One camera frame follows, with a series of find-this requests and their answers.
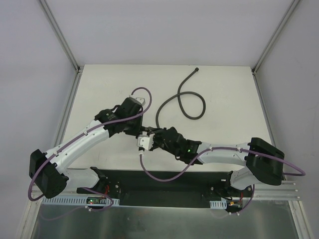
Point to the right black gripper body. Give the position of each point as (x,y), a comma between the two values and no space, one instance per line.
(158,138)

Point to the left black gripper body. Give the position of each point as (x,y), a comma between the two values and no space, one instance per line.
(137,123)

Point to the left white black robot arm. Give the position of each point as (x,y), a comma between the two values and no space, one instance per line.
(49,170)

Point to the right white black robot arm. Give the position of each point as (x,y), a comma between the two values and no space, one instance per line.
(255,157)

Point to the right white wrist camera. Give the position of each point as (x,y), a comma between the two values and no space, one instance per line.
(145,141)

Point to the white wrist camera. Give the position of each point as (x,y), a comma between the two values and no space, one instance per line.
(138,100)
(145,141)

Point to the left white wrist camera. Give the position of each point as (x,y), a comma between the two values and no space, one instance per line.
(138,100)

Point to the right white slotted cable duct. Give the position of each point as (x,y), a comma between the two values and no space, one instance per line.
(222,204)

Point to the white slotted cable duct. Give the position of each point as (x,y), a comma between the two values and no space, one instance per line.
(80,201)
(222,204)

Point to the left white slotted cable duct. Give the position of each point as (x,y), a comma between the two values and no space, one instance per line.
(80,201)

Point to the aluminium front rail profile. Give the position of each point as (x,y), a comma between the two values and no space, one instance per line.
(287,191)

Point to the left aluminium frame post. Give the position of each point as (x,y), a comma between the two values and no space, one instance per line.
(59,34)

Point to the aluminium frame post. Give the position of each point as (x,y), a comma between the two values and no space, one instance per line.
(276,34)
(59,34)

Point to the right aluminium frame post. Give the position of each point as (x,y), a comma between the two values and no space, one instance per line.
(276,34)

